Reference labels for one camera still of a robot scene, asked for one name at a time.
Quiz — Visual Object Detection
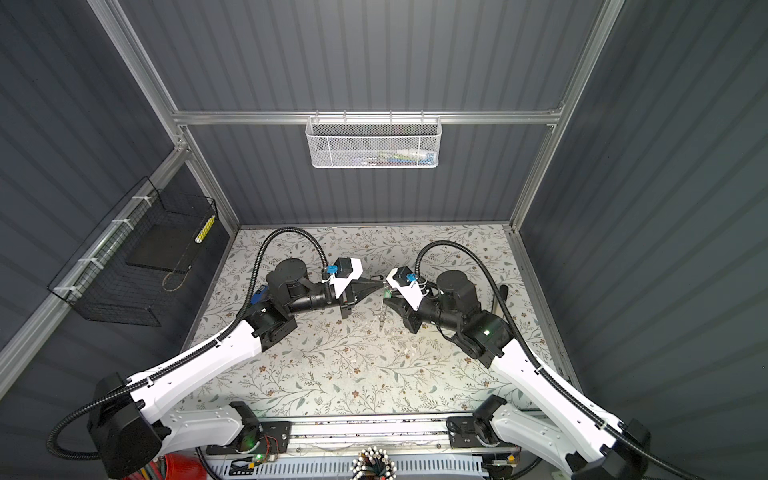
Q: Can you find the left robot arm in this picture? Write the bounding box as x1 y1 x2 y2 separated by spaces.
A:
45 227 383 478

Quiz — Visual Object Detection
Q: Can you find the black wire basket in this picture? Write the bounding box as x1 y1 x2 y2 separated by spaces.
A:
48 181 218 327

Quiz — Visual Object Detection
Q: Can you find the bundle of markers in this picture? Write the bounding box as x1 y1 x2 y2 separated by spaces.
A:
350 446 397 480

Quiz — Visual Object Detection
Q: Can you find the blue stapler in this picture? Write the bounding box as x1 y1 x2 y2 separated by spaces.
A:
250 285 269 305

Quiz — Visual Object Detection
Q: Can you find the red pencil cup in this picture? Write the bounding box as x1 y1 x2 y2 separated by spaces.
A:
139 454 208 480

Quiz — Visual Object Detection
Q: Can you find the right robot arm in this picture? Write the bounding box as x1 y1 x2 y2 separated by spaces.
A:
384 240 694 479

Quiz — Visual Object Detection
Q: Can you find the white wire basket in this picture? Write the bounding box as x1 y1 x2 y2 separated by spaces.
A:
305 115 443 170

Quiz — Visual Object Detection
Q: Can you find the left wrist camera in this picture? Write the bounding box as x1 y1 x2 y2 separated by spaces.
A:
326 257 363 299

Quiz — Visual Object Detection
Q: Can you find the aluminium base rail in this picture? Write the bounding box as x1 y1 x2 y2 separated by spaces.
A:
203 409 613 460

